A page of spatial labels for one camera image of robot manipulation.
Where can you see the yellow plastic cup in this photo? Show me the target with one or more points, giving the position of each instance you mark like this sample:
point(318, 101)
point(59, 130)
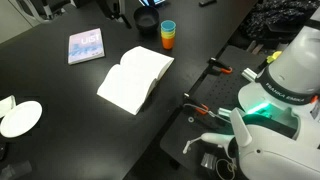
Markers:
point(168, 36)
point(168, 33)

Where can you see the blue plastic cup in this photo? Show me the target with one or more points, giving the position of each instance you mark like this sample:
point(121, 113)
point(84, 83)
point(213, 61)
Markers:
point(168, 25)

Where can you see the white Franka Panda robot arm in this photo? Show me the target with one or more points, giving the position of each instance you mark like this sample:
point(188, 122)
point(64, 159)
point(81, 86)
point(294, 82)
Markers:
point(293, 66)

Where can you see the open white book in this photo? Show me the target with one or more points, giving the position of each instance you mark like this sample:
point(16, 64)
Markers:
point(133, 80)

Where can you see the black orange bar clamp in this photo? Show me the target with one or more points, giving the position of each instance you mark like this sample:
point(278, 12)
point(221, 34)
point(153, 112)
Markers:
point(196, 106)
point(220, 66)

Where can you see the small white washer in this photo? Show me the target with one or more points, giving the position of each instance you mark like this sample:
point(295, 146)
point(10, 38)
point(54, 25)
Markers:
point(191, 119)

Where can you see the orange plastic cup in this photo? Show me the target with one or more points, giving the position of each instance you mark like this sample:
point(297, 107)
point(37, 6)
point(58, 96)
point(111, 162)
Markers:
point(168, 42)

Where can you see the silver metal cylinder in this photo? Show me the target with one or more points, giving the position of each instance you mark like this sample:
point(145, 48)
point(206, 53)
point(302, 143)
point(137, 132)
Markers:
point(249, 74)
point(225, 112)

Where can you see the black bowl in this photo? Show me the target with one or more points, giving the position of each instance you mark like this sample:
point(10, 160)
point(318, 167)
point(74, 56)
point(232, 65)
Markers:
point(146, 18)

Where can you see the small clear plastic bag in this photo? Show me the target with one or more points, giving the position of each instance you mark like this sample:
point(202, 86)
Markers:
point(208, 160)

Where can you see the closed pale UIST book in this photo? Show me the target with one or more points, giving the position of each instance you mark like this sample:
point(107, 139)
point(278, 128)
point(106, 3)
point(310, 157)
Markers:
point(85, 46)

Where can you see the black stand leg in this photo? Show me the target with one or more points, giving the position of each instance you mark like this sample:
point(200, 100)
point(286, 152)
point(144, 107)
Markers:
point(115, 13)

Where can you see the yellow plastic clip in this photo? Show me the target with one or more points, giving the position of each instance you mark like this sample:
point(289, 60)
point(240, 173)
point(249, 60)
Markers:
point(274, 56)

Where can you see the black office chair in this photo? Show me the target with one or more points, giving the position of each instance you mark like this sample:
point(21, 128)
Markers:
point(46, 8)

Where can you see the white round plate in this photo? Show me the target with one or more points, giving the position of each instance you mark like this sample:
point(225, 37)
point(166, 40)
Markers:
point(20, 119)

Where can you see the black speckled cloth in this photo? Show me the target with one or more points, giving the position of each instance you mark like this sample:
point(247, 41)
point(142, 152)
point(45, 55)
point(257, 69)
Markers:
point(283, 16)

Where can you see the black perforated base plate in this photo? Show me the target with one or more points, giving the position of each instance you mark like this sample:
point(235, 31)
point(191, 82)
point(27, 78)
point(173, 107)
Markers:
point(216, 86)

